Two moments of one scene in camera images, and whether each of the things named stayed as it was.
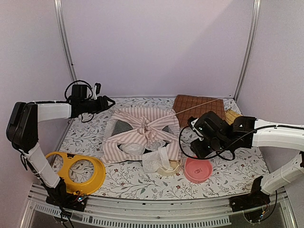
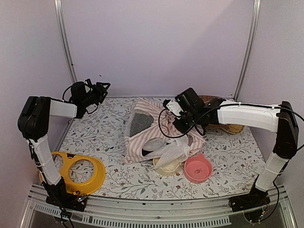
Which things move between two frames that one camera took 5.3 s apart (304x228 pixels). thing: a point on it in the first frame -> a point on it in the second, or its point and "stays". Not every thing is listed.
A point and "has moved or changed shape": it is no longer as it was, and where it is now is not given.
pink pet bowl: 197,171 stays
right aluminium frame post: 256,16 stays
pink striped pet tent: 131,132 has moved or changed shape
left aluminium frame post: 59,10 stays
